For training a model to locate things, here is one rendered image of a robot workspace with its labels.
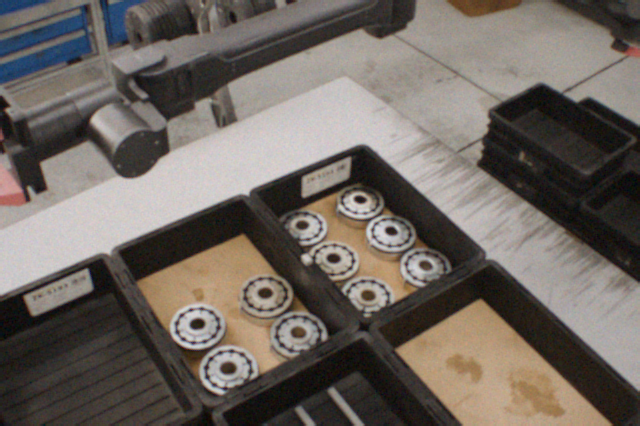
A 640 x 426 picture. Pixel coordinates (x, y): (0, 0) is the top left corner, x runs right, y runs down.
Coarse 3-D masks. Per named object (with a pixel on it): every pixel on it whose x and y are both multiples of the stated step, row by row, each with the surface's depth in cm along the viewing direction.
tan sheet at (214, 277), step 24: (240, 240) 146; (192, 264) 140; (216, 264) 141; (240, 264) 141; (264, 264) 141; (144, 288) 135; (168, 288) 136; (192, 288) 136; (216, 288) 136; (168, 312) 132; (240, 336) 128; (264, 336) 129; (192, 360) 124; (264, 360) 125
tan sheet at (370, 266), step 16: (336, 192) 157; (304, 208) 153; (320, 208) 153; (384, 208) 154; (336, 224) 150; (336, 240) 147; (352, 240) 147; (416, 240) 147; (368, 256) 144; (368, 272) 141; (384, 272) 141; (400, 288) 138
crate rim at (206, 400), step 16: (208, 208) 138; (256, 208) 138; (176, 224) 134; (272, 224) 135; (128, 240) 131; (144, 240) 131; (112, 256) 128; (128, 272) 125; (320, 288) 124; (144, 304) 120; (336, 304) 122; (352, 320) 119; (160, 336) 116; (336, 336) 117; (176, 352) 113; (304, 352) 114; (272, 368) 112; (288, 368) 112; (192, 384) 109; (240, 384) 109; (256, 384) 110; (208, 400) 107; (224, 400) 107
